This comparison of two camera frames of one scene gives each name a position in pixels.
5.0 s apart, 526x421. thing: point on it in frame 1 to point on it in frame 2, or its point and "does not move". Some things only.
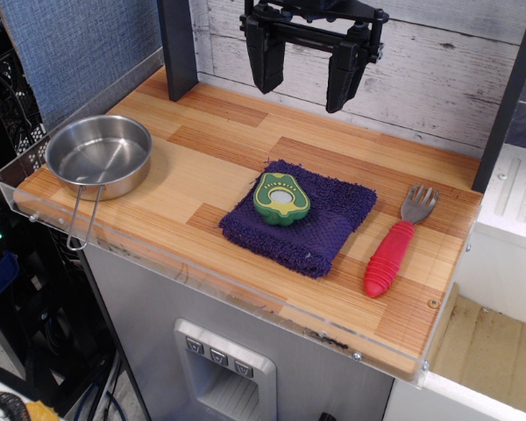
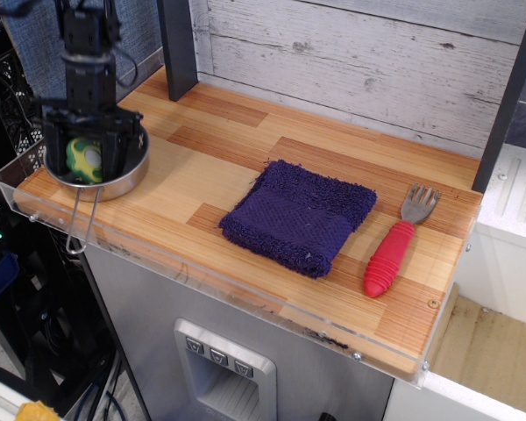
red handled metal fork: (391, 247) does not move
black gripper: (318, 24) to (90, 103)
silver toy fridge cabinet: (196, 357) does not move
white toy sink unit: (487, 360) does not move
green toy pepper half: (280, 198) to (84, 158)
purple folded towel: (307, 246) does not move
